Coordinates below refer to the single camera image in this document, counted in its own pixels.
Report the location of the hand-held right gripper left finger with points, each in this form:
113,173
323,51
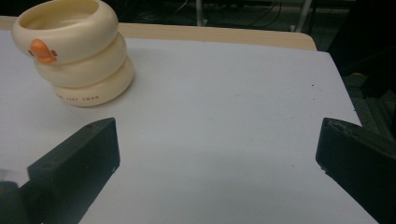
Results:
74,165

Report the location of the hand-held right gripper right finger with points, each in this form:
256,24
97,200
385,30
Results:
358,161

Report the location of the cream duck-shaped cup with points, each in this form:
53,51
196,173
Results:
74,53

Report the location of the white table cover sheet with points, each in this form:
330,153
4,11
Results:
202,124

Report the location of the white metal stand leg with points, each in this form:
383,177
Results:
200,12
302,15

